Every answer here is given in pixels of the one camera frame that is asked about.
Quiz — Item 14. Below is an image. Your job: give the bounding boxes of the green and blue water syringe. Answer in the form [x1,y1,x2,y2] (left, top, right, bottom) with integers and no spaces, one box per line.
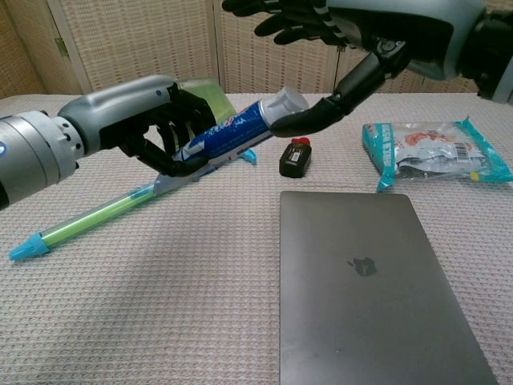
[8,146,260,262]

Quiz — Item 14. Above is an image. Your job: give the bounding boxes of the silver laptop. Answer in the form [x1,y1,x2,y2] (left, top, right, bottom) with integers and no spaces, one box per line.
[279,191,500,385]

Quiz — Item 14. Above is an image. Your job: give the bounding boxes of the blue and white toothpaste tube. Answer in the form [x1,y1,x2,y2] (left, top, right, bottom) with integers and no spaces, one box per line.
[153,84,310,198]

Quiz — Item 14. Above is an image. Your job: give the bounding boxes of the small black bottle red cap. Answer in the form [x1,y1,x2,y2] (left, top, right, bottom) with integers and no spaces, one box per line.
[278,136,313,177]

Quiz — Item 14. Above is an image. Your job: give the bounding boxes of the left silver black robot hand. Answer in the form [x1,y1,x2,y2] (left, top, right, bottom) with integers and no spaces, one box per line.
[58,75,217,178]

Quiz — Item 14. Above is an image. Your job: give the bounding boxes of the teal clear snack packet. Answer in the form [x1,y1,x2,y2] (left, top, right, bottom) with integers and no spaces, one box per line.
[362,115,513,193]

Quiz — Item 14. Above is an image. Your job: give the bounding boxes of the green blister pack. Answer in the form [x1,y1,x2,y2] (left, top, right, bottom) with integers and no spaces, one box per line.
[176,78,236,124]

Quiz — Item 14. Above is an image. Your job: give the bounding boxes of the pale woven tablecloth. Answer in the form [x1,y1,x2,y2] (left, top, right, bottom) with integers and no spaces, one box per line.
[0,91,513,385]

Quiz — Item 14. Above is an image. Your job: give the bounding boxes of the woven folding screen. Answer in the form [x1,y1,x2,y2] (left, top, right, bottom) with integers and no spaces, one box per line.
[0,0,513,100]

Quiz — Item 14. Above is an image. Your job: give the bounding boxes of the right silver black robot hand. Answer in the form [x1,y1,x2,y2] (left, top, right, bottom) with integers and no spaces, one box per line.
[221,0,488,140]

